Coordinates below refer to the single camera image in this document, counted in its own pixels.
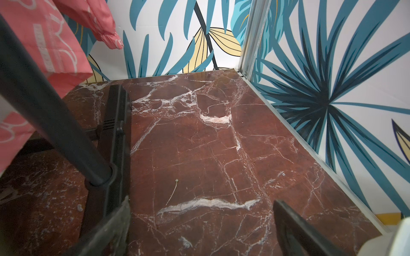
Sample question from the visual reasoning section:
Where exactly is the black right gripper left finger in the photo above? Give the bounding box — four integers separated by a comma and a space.
64, 196, 131, 256

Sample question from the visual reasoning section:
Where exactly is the black clothes rack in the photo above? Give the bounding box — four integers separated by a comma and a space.
1, 20, 131, 235

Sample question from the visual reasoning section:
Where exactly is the pink hooded jacket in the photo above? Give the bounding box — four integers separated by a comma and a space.
0, 0, 124, 175

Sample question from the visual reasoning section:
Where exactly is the white plastic tray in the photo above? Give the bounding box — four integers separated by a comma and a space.
357, 217, 410, 256

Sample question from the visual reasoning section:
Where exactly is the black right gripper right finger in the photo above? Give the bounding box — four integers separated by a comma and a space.
273, 200, 345, 256

